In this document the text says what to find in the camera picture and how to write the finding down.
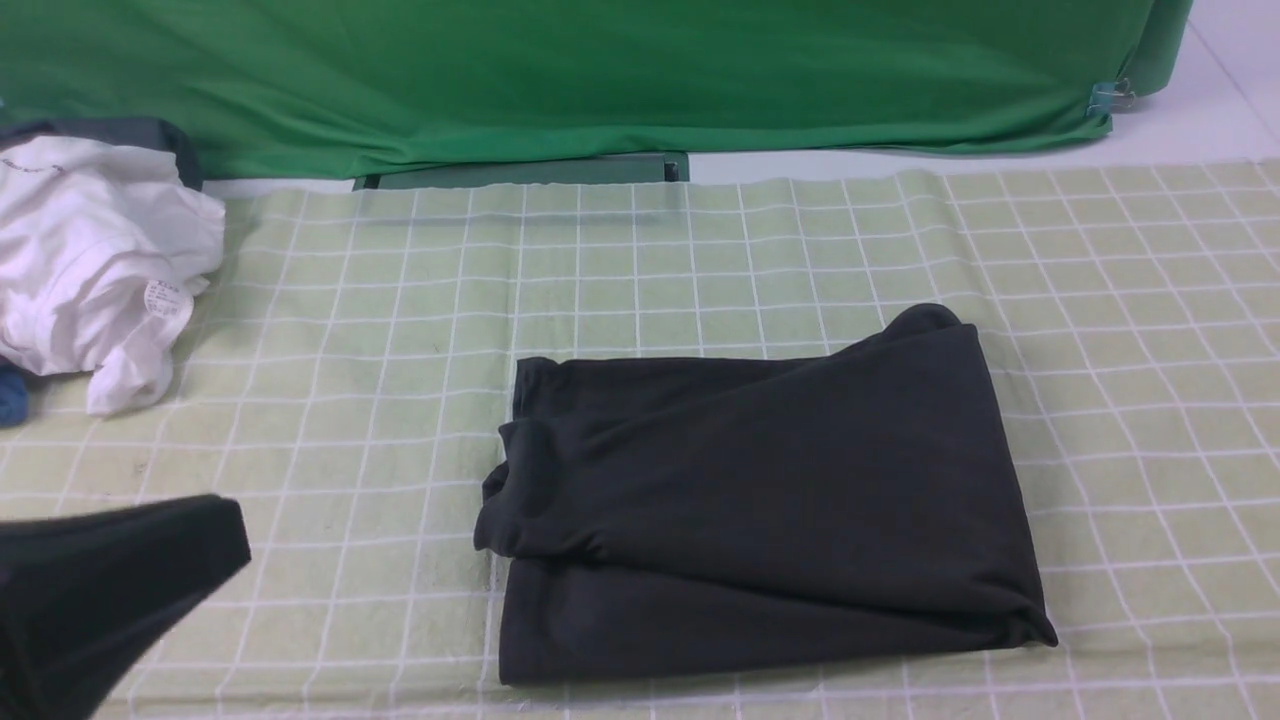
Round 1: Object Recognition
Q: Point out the dark gray long-sleeve top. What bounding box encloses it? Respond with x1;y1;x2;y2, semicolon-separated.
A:
474;304;1059;687

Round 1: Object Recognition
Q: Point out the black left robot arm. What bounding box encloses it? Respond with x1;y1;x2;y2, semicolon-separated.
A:
1;495;251;719

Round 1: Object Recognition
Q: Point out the dark green base bar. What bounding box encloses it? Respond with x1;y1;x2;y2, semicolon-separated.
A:
353;152;690;191

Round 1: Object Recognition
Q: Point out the light green checkered mat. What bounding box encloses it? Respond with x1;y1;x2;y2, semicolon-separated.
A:
1;159;1279;719

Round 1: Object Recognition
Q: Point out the green backdrop cloth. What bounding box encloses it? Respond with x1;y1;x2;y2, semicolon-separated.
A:
1;1;1190;179

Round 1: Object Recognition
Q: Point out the teal binder clip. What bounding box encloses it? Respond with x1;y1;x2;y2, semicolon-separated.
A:
1085;77;1137;117

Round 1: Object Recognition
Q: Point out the white crumpled garment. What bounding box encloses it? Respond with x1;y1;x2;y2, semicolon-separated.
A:
1;136;227;416

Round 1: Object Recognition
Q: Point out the dark gray garment under white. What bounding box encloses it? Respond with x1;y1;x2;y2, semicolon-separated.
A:
1;117;205;191

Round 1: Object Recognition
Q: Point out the blue cloth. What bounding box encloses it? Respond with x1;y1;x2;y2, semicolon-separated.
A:
0;361;29;429

